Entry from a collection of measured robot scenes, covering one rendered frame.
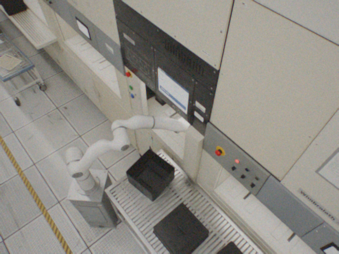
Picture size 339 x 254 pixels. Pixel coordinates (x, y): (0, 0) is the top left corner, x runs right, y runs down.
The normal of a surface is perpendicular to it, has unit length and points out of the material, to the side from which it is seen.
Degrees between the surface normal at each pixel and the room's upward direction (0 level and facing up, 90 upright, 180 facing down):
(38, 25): 0
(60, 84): 0
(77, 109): 0
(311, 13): 90
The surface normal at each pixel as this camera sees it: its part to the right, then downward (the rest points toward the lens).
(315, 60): -0.77, 0.53
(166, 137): 0.00, -0.57
